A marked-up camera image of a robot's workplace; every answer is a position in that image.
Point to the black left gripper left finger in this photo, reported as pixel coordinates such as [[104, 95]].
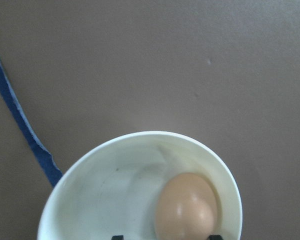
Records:
[[117, 237]]

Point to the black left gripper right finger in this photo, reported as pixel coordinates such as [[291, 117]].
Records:
[[215, 237]]

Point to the brown egg from bowl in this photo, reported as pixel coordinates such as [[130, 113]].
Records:
[[187, 209]]

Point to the white bowl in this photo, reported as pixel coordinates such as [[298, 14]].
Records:
[[114, 188]]

